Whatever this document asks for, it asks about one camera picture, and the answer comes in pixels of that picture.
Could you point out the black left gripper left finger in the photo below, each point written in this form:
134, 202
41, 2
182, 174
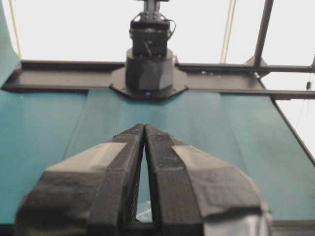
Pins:
93, 193

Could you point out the black metal table frame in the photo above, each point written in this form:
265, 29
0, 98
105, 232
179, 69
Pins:
242, 79

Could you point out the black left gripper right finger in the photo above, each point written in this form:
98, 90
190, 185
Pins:
196, 194

